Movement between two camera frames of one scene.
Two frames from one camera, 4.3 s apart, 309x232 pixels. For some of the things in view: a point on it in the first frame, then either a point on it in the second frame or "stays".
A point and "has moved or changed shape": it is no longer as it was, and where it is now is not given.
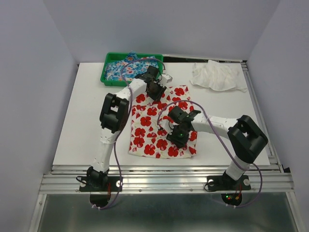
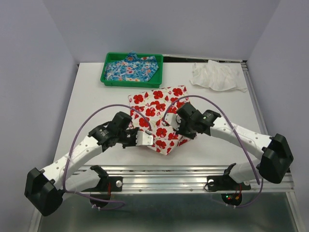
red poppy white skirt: x=146 y=138 has moved or changed shape
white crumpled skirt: x=217 y=76 stays
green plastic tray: x=111 y=57 stays
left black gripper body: x=156 y=91 -> x=128 y=137
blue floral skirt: x=127 y=69 stays
